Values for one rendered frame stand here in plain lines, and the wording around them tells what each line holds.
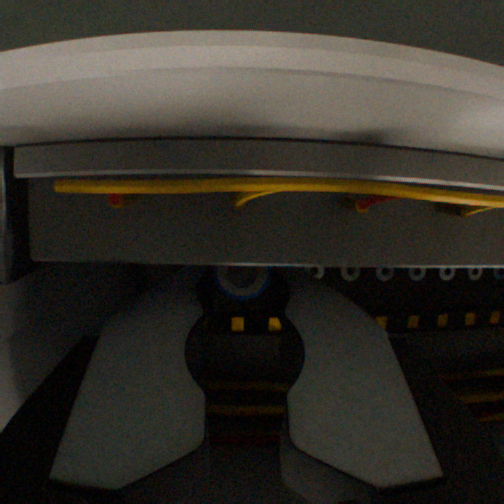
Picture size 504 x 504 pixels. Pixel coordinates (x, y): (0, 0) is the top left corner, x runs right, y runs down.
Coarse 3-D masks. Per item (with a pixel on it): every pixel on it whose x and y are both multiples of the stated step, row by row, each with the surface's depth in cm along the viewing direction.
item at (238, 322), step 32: (352, 288) 23; (384, 288) 23; (416, 288) 23; (448, 288) 23; (480, 288) 23; (224, 320) 23; (256, 320) 23; (384, 320) 23; (416, 320) 23; (448, 320) 23; (480, 320) 23
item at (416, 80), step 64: (0, 0) 2; (64, 0) 2; (128, 0) 2; (192, 0) 2; (256, 0) 2; (320, 0) 2; (384, 0) 2; (448, 0) 2; (0, 64) 2; (64, 64) 2; (128, 64) 2; (192, 64) 2; (256, 64) 3; (320, 64) 2; (384, 64) 2; (448, 64) 2; (0, 128) 5; (64, 128) 5; (128, 128) 6; (192, 128) 6; (256, 128) 6; (320, 128) 6; (384, 128) 5; (448, 128) 5; (0, 192) 7; (0, 256) 7; (0, 320) 10
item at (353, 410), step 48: (288, 288) 11; (288, 336) 10; (336, 336) 9; (384, 336) 9; (336, 384) 8; (384, 384) 8; (288, 432) 7; (336, 432) 7; (384, 432) 7; (288, 480) 7; (336, 480) 6; (384, 480) 6; (432, 480) 6
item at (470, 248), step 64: (64, 192) 6; (128, 192) 6; (192, 192) 6; (256, 192) 6; (320, 192) 8; (384, 192) 6; (448, 192) 6; (64, 256) 8; (128, 256) 8; (192, 256) 8; (256, 256) 8; (320, 256) 8; (384, 256) 8; (448, 256) 8
